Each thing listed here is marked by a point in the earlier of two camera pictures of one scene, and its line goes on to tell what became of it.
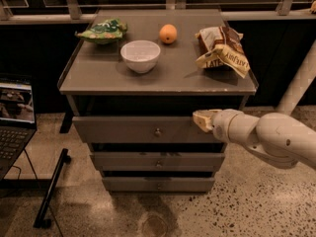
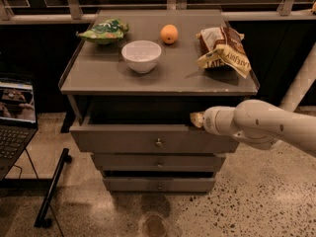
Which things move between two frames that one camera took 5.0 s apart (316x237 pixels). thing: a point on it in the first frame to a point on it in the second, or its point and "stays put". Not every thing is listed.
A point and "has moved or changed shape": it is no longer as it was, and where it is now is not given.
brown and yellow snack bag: x=221 y=46 stays put
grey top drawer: x=138 y=129 has moved or changed shape
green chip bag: x=106 y=33 stays put
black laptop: x=18 y=125 stays put
